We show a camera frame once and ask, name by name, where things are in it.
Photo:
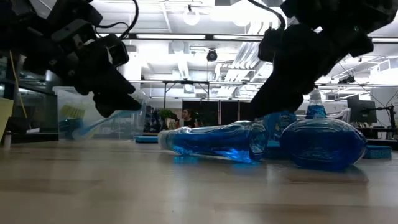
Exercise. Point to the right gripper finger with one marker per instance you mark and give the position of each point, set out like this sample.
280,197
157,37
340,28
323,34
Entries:
276,99

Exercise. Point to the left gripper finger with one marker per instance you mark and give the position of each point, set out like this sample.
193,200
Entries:
118,96

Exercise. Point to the blue Dawn dish soap bottle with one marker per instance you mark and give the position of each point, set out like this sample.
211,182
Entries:
217,140
315,110
323,146
281,127

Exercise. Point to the green bristle dish brush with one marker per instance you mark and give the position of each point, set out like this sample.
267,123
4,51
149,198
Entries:
72,111

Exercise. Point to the blue scrub sponge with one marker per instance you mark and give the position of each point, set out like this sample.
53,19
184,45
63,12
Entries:
377,152
146,139
275,152

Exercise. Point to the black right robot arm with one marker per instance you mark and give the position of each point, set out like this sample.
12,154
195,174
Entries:
342,18

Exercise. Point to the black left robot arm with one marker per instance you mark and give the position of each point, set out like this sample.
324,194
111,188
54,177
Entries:
31,37

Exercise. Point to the clear plastic storage bin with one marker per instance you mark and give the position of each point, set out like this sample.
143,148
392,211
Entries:
71,96

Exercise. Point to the black ceiling light cluster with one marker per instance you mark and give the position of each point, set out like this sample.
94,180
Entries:
346,80

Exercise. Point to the black partition panels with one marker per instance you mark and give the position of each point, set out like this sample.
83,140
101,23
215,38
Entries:
230,112

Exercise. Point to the green background plant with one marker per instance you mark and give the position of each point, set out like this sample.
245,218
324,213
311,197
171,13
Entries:
164,115

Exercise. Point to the person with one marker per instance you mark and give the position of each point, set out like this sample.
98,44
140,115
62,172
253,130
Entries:
188,116

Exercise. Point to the dark glass cabinet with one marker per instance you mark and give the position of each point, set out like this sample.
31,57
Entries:
37,124

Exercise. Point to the black computer monitor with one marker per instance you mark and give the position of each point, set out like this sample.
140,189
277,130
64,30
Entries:
362,110

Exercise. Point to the round ceiling lamp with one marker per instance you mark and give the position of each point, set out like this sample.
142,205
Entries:
191,17

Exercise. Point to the small white bottle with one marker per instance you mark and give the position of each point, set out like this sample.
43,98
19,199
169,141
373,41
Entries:
7,140

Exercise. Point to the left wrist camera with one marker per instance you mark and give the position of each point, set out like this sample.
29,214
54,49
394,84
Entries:
117,51

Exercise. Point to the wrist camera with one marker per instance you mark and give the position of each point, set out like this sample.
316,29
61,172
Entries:
270,43
117,51

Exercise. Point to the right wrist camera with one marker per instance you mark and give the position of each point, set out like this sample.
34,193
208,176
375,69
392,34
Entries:
270,43

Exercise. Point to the black ceiling camera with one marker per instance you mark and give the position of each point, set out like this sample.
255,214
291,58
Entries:
212,56

